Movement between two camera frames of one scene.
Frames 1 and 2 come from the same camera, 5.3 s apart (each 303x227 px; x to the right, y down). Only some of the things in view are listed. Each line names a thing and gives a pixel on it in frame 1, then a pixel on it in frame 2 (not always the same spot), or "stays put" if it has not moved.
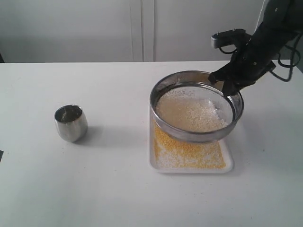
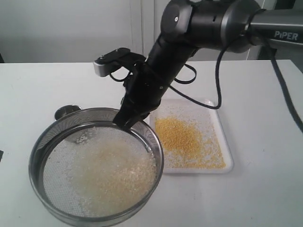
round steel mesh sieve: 186,105 to 84,167
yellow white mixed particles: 194,109 to 111,170
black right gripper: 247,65 to 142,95
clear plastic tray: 169,154 stays put
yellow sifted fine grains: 171,152 stays put
